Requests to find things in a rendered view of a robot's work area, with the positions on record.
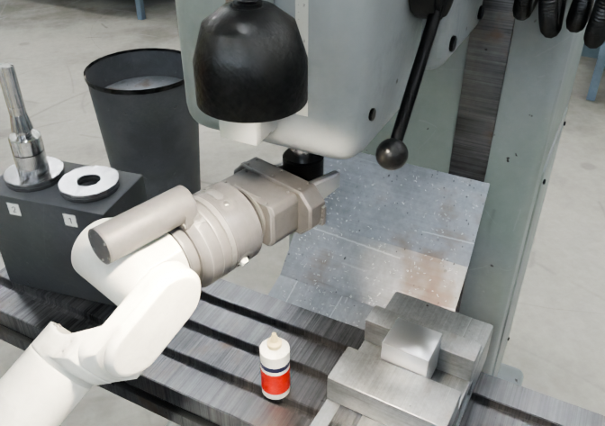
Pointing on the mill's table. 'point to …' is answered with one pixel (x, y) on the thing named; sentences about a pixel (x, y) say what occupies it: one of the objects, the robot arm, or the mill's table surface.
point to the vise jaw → (390, 392)
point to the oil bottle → (275, 367)
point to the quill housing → (328, 53)
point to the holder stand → (58, 221)
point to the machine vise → (476, 339)
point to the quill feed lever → (398, 157)
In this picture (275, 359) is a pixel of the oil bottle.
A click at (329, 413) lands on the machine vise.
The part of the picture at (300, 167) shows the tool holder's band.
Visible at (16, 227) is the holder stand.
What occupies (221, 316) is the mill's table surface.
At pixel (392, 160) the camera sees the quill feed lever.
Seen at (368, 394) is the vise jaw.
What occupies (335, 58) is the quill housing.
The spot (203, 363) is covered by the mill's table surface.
